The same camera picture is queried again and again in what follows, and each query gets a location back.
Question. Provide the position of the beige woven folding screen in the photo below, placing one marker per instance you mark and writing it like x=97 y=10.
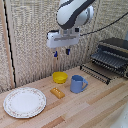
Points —
x=33 y=43

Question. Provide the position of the blue mug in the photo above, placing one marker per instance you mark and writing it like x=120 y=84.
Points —
x=77 y=84

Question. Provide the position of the white patterned plate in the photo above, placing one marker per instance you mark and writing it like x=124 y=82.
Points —
x=24 y=102

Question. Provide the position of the yellow rectangular block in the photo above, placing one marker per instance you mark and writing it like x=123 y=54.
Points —
x=57 y=92

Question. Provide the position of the yellow bowl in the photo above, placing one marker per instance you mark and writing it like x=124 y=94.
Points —
x=60 y=77

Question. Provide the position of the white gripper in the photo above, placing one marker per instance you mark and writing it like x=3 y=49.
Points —
x=61 y=39

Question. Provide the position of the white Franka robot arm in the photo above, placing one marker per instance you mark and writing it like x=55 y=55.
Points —
x=71 y=13

